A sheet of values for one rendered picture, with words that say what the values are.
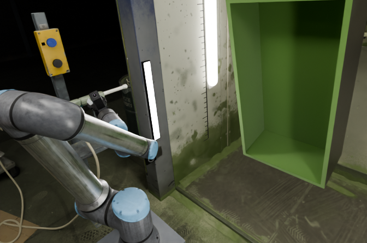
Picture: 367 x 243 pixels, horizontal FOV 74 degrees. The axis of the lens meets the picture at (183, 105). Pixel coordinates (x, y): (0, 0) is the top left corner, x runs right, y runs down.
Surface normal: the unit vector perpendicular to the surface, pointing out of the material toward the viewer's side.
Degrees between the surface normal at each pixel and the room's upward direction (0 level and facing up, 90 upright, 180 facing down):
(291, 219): 0
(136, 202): 5
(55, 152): 97
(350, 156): 57
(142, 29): 90
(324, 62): 102
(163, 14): 90
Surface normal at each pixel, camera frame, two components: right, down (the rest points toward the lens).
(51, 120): 0.49, 0.07
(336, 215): -0.07, -0.91
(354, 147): -0.64, -0.21
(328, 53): -0.66, 0.52
